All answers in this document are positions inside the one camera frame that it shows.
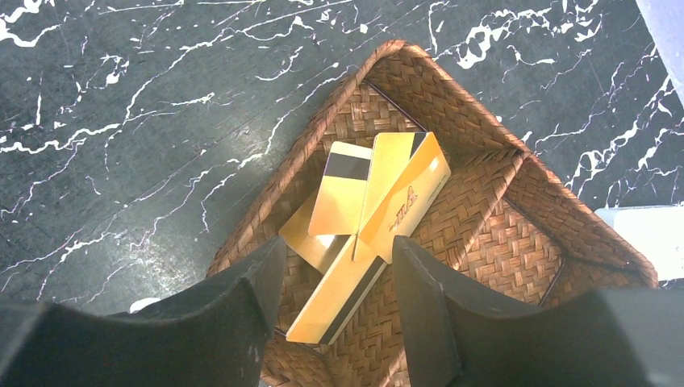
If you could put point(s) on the gold card lying beneath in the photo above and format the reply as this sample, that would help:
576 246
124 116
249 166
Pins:
317 250

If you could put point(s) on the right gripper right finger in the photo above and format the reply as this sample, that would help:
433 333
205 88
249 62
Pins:
459 332

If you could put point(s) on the gold card with stripe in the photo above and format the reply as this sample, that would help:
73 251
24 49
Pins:
337 296

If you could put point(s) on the white small box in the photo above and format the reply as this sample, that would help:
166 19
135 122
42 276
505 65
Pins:
655 231

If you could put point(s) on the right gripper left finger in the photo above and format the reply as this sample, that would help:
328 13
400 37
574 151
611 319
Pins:
212 334

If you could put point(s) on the gold credit card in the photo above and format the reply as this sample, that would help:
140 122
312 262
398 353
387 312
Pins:
338 204

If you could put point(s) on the brown woven divided basket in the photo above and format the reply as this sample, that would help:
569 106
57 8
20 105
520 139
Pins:
503 219

